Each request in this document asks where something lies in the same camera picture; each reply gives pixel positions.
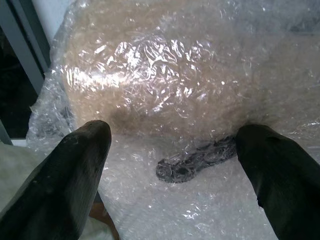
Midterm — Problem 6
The bubble-wrapped white washer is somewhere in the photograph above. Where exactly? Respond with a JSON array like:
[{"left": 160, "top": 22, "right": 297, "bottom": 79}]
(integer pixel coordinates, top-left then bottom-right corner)
[{"left": 26, "top": 0, "right": 320, "bottom": 240}]

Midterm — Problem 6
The dark grey door frame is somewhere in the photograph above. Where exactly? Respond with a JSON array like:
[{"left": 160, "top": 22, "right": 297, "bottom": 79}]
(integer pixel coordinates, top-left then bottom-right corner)
[{"left": 0, "top": 0, "right": 52, "bottom": 146}]

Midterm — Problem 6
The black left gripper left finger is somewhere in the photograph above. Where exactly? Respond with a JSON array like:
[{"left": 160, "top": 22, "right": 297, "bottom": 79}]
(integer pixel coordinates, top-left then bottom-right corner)
[{"left": 0, "top": 120, "right": 113, "bottom": 240}]

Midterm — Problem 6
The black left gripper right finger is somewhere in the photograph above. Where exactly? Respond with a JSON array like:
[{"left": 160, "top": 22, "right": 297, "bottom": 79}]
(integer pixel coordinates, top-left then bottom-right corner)
[{"left": 235, "top": 124, "right": 320, "bottom": 240}]

